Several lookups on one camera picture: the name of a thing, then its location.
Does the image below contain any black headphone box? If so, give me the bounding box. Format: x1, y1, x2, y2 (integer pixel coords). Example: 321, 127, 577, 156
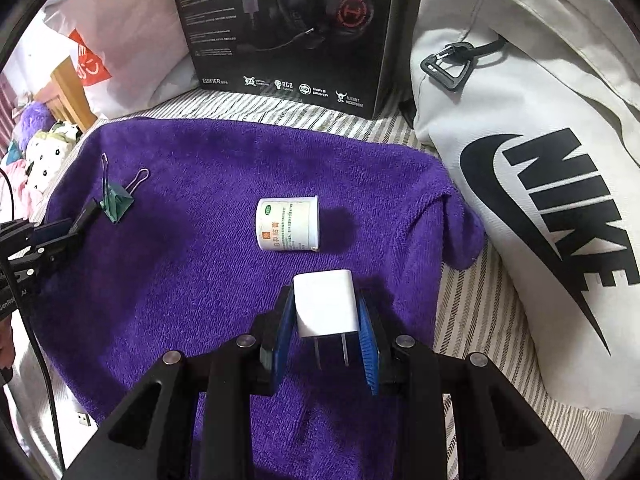
166, 0, 401, 120

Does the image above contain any grey bag with black logo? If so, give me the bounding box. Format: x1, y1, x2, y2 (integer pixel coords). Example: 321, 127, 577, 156
410, 0, 640, 418

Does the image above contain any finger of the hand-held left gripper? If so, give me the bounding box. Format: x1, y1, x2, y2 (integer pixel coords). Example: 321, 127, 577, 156
12, 199, 102, 281
0, 217, 73, 247

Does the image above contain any green binder clip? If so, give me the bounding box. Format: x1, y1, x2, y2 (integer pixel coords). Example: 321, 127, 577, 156
100, 154, 151, 223

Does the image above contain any purple towel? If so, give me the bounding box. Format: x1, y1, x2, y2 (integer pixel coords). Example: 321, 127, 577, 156
30, 117, 488, 480

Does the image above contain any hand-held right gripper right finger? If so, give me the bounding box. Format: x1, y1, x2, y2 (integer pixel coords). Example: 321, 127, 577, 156
357, 287, 586, 480

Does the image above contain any white plastic shopping bag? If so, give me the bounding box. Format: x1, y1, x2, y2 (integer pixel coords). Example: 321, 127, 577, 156
42, 0, 201, 118

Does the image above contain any purple plush toy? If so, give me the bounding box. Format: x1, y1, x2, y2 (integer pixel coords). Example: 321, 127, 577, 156
12, 102, 56, 146

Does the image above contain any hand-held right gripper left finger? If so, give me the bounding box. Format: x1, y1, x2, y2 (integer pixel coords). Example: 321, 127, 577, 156
65, 285, 296, 480

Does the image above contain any white labelled small jar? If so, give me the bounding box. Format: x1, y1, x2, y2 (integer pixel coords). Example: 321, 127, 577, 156
255, 196, 321, 253

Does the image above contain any wooden headboard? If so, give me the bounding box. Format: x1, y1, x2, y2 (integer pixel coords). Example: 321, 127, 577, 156
50, 55, 98, 131

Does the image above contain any black cable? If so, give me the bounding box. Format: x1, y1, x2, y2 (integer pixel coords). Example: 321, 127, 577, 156
0, 167, 67, 471

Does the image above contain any black triangular bag buckle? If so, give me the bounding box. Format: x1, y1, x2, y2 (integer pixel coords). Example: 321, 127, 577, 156
421, 42, 476, 92

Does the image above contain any white charger plug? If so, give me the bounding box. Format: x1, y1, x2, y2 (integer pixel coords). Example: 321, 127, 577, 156
292, 270, 362, 371

